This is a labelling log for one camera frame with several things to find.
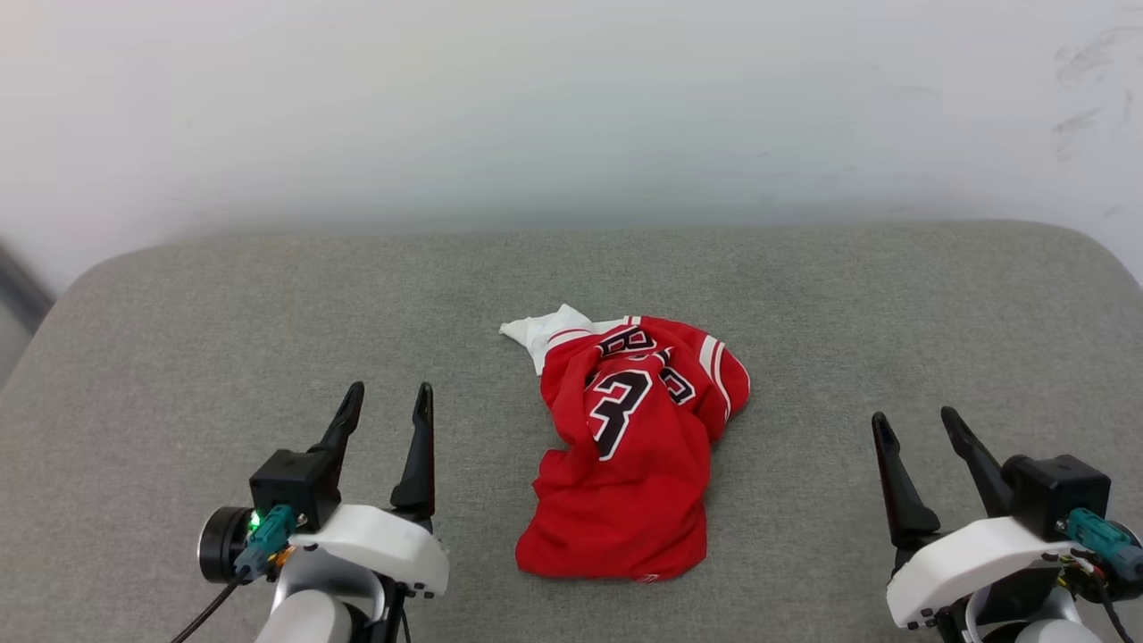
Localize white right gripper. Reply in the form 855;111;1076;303
872;406;1072;630

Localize grey fabric sofa cushion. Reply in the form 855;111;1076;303
0;221;1143;643

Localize teal right camera connector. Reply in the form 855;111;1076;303
1063;507;1143;581

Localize teal camera connector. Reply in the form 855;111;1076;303
234;505;296;581
1063;507;1143;581

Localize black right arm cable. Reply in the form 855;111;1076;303
1085;572;1137;643

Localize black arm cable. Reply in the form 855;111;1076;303
1085;572;1137;643
170;576;244;643

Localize teal left camera connector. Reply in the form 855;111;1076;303
234;505;296;581

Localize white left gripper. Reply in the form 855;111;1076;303
290;382;450;599

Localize red basketball jersey white sleeves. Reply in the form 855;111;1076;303
499;305;751;584

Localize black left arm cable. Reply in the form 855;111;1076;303
170;576;244;643

